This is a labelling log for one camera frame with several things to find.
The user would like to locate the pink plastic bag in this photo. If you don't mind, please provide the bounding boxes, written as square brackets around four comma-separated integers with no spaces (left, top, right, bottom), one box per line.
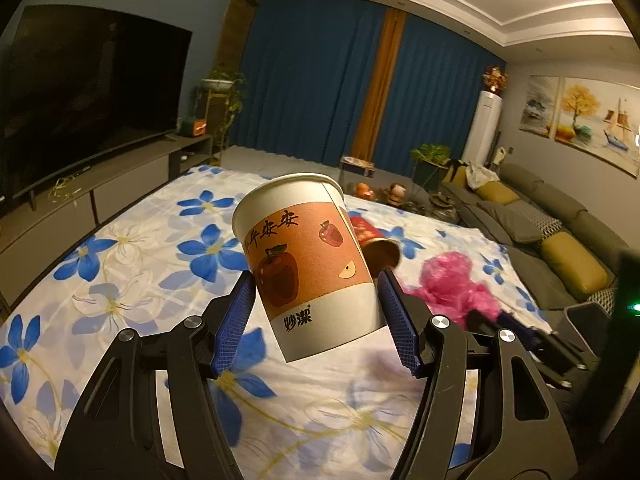
[402,252,501,330]

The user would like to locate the red gold paper cup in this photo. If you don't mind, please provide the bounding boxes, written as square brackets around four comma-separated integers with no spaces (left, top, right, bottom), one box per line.
[349,216,400,280]

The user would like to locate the apple print paper cup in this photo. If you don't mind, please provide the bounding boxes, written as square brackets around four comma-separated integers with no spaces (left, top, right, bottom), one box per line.
[232,174,384,362]

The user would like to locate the dark grey trash bin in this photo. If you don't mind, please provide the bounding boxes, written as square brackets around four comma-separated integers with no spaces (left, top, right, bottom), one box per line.
[544,302,611,358]

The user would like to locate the patterned black white cushion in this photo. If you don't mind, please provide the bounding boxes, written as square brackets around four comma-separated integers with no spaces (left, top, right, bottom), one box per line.
[588,286,617,316]

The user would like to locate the mustard cushion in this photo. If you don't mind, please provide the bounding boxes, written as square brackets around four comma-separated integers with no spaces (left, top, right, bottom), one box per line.
[540,232,614,300]
[475,181,520,205]

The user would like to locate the grey sectional sofa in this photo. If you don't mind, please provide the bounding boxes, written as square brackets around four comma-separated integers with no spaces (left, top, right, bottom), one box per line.
[439,164,628,312]

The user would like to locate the grey cushion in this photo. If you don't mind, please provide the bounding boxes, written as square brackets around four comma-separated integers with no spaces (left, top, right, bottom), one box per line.
[478,200,542,245]

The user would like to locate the far patterned cushion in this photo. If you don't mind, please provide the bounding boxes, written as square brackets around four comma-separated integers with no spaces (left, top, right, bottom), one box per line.
[506,200,562,238]

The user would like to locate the floral blue white tablecloth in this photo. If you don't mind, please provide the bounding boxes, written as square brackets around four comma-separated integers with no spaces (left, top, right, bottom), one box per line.
[0,164,551,480]

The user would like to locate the far mustard cushion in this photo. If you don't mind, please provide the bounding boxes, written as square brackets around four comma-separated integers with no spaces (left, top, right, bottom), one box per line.
[475,181,520,205]

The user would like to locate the dark coffee table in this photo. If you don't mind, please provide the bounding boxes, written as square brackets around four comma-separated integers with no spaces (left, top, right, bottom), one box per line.
[338,156,460,224]

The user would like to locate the tv cabinet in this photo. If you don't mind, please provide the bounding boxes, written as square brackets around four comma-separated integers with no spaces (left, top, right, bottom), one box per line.
[1,134,214,312]

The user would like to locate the white standing air conditioner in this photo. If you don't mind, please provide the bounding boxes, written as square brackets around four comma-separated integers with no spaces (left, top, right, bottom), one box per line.
[461,90,502,166]

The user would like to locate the potted green plant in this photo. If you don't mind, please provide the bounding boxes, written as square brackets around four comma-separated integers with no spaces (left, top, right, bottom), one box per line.
[410,144,450,193]

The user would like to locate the left small painting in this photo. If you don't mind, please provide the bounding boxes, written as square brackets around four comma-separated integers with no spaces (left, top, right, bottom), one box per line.
[518,75,561,138]

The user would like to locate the tree and ship painting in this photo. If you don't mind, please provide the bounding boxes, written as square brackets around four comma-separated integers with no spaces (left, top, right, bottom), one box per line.
[554,77,639,178]

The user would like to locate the flower decoration on conditioner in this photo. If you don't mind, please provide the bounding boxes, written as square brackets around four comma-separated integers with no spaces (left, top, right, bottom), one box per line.
[483,66,508,96]

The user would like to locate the orange curtain strip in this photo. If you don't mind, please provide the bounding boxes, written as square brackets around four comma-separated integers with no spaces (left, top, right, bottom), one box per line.
[350,8,407,162]

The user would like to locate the plant on stand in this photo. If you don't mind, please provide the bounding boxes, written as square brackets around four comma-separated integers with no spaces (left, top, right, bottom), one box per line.
[195,68,247,165]

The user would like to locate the black television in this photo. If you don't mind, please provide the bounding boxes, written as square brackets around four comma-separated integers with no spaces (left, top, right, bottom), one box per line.
[1,4,192,200]

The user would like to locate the blue curtains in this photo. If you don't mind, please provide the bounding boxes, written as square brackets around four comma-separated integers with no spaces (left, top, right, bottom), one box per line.
[232,0,506,176]

